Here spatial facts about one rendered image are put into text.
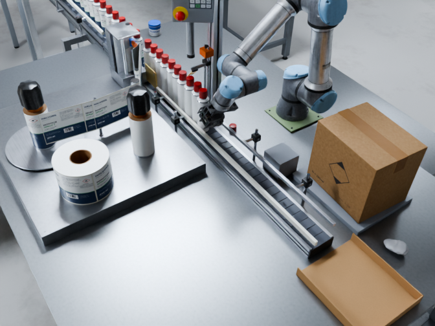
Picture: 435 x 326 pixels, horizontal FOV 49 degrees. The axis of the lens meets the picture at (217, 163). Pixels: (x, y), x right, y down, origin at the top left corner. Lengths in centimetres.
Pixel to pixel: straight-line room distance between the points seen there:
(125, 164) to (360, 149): 89
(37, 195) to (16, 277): 98
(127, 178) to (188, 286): 51
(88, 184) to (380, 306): 105
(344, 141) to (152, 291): 81
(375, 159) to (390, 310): 48
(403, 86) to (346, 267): 270
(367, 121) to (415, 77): 258
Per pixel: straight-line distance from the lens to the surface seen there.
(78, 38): 300
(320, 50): 192
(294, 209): 177
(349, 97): 245
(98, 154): 177
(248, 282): 162
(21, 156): 205
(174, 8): 196
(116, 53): 228
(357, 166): 169
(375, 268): 173
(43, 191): 189
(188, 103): 206
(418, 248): 185
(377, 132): 178
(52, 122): 197
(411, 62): 458
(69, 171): 173
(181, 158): 192
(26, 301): 270
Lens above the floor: 219
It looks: 43 degrees down
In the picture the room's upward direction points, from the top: 2 degrees clockwise
